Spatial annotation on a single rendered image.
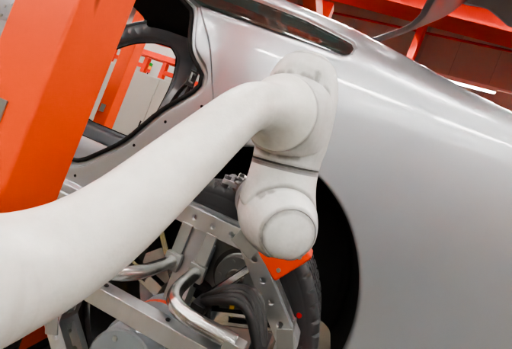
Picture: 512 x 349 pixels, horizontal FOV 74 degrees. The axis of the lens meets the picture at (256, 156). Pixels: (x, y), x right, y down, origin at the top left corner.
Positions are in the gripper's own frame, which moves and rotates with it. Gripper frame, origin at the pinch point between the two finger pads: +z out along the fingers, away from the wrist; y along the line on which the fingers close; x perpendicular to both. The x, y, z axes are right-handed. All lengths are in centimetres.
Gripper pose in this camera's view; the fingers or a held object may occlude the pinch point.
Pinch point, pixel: (241, 180)
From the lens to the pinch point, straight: 82.8
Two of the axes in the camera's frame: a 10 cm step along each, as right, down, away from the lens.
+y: 9.0, 3.8, 2.1
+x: 3.9, -9.2, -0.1
